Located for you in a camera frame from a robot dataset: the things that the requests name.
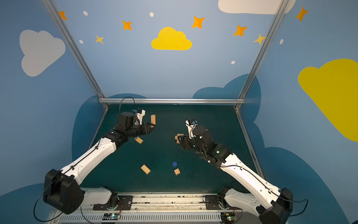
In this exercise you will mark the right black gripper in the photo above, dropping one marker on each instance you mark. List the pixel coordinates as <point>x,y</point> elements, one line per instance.
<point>184,141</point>

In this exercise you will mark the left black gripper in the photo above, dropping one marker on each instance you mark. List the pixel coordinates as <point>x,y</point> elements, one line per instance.
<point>145,129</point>

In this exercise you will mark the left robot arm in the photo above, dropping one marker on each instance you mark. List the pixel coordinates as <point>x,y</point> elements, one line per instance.
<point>62,188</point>

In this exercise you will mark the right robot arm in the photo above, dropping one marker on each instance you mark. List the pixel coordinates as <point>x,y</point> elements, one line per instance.
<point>269,203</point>

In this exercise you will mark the short wood block far left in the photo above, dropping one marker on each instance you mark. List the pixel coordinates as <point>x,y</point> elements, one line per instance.
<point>139,140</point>

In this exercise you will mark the wide wood block front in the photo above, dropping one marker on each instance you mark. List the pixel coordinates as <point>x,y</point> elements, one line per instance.
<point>145,169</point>

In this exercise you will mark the rear horizontal aluminium bar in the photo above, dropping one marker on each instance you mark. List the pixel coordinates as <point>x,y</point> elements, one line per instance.
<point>129,100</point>

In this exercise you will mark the small wood cube front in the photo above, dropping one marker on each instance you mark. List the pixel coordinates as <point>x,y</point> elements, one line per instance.
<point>177,171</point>

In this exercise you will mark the right controller board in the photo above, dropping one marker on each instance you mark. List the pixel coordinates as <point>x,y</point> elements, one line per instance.
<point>228,218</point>

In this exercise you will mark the controller board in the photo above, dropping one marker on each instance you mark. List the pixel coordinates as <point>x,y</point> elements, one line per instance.
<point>111,217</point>
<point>228,218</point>

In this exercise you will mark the left controller board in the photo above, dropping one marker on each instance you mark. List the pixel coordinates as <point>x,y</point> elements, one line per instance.
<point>111,217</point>

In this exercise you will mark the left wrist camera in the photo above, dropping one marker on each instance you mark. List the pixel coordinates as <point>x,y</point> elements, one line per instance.
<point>130,119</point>

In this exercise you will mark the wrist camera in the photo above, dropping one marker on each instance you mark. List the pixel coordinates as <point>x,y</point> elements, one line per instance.
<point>191,124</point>
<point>130,119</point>

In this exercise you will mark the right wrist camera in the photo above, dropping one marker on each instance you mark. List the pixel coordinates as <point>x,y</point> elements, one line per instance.
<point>191,124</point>

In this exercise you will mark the right diagonal aluminium post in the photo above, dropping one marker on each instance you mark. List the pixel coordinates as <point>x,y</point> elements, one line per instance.
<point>272,30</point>

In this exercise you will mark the diagonal aluminium post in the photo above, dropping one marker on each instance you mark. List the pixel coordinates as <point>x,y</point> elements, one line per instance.
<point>65,32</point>
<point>272,30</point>

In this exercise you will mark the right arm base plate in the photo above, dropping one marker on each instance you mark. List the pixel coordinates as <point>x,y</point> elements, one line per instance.
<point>216,202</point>

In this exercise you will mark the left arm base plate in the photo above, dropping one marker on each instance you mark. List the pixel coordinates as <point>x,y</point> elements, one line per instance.
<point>125,202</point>

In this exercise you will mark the aluminium rail front frame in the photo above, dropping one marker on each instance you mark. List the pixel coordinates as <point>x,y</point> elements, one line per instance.
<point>155,208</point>

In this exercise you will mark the left diagonal aluminium post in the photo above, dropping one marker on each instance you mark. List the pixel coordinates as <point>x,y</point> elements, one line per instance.
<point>65,32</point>

